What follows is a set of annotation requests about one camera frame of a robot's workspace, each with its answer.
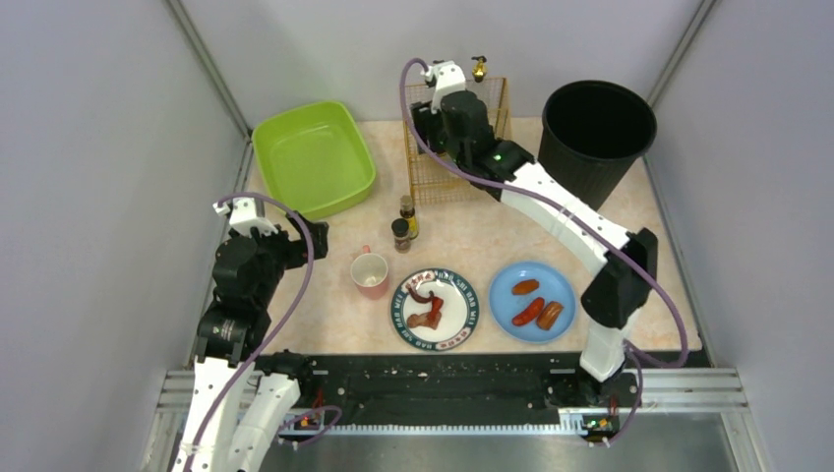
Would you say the clear oil dispenser bottle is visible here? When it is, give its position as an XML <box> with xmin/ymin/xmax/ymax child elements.
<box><xmin>471</xmin><ymin>55</ymin><xmax>489</xmax><ymax>113</ymax></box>

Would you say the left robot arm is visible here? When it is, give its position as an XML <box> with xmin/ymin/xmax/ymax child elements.
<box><xmin>172</xmin><ymin>212</ymin><xmax>328</xmax><ymax>471</ymax></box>

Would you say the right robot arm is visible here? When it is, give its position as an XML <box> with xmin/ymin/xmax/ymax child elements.
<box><xmin>399</xmin><ymin>90</ymin><xmax>660</xmax><ymax>384</ymax></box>

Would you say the small spice bottle yellow label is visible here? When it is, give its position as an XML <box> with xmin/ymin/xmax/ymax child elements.
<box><xmin>399</xmin><ymin>195</ymin><xmax>419</xmax><ymax>240</ymax></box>

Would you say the pink mug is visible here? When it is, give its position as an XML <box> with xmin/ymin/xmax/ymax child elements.
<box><xmin>349</xmin><ymin>245</ymin><xmax>389</xmax><ymax>300</ymax></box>

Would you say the green plastic basin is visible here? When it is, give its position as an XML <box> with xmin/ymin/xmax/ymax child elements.
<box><xmin>252</xmin><ymin>100</ymin><xmax>377</xmax><ymax>220</ymax></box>

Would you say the small dark spice jar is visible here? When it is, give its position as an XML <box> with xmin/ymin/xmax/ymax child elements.
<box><xmin>390</xmin><ymin>218</ymin><xmax>411</xmax><ymax>254</ymax></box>

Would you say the black trash bin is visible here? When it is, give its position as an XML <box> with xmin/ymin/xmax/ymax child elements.
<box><xmin>538</xmin><ymin>80</ymin><xmax>658</xmax><ymax>210</ymax></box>

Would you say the meat scrap on plate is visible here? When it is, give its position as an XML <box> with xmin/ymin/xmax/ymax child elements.
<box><xmin>406</xmin><ymin>286</ymin><xmax>445</xmax><ymax>330</ymax></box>

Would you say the white plate green rim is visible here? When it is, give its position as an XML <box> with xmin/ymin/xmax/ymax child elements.
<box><xmin>389</xmin><ymin>267</ymin><xmax>480</xmax><ymax>352</ymax></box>

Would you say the upper sausage piece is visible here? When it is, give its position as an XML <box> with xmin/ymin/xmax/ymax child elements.
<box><xmin>511</xmin><ymin>279</ymin><xmax>540</xmax><ymax>296</ymax></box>

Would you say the blue plate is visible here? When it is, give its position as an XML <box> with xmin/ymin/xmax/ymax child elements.
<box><xmin>488</xmin><ymin>261</ymin><xmax>578</xmax><ymax>344</ymax></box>

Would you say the red sausage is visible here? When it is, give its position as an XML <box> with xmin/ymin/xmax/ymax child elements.
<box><xmin>511</xmin><ymin>297</ymin><xmax>546</xmax><ymax>326</ymax></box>

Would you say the brown sausage piece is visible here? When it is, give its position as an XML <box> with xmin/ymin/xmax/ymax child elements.
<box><xmin>536</xmin><ymin>301</ymin><xmax>564</xmax><ymax>330</ymax></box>

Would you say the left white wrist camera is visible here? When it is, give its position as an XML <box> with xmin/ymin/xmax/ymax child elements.
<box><xmin>212</xmin><ymin>197</ymin><xmax>280</xmax><ymax>238</ymax></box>

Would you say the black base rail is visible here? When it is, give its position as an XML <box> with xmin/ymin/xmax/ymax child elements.
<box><xmin>247</xmin><ymin>350</ymin><xmax>711</xmax><ymax>437</ymax></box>

